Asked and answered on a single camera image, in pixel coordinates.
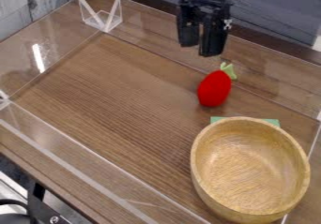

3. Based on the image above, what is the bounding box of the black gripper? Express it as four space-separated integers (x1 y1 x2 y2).
177 0 233 57

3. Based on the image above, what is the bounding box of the clear acrylic front wall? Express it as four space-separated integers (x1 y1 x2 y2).
0 101 211 224

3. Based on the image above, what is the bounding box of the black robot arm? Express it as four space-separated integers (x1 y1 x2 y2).
177 0 233 57

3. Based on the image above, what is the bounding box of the clear acrylic wall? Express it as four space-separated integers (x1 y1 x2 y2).
110 0 321 119
0 101 211 224
0 0 99 105

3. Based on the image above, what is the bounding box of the clear acrylic back wall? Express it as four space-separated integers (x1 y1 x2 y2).
110 0 321 119

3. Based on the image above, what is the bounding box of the clear acrylic left wall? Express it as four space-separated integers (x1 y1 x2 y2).
0 0 99 105

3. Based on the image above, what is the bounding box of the wooden bowl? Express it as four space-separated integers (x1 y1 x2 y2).
190 117 312 224

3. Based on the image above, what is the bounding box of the red plush strawberry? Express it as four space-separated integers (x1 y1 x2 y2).
197 62 237 107

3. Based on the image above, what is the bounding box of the black cable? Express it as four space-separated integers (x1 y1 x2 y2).
0 198 35 224

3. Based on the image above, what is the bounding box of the black table leg clamp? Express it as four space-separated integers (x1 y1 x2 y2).
29 183 71 224

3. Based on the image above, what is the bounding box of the clear acrylic corner bracket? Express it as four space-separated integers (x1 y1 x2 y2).
78 0 124 33

